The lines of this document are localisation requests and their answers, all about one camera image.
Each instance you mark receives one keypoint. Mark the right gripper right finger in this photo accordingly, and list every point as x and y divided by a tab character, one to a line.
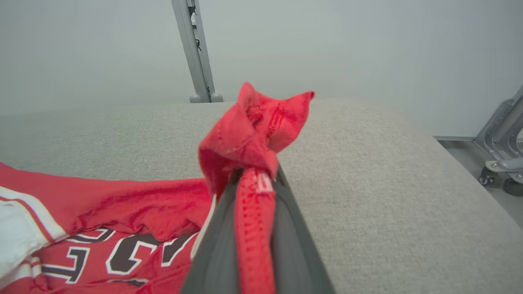
294	253

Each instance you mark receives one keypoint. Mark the grey partition post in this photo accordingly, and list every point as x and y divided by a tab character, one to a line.
192	49

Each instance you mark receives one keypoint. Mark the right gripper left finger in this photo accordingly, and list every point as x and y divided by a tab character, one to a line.
214	253

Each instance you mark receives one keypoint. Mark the grey metal frame with caster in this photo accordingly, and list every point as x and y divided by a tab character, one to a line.
500	134

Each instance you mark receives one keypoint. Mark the red jersey with white stripes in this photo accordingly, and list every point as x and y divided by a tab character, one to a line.
122	204

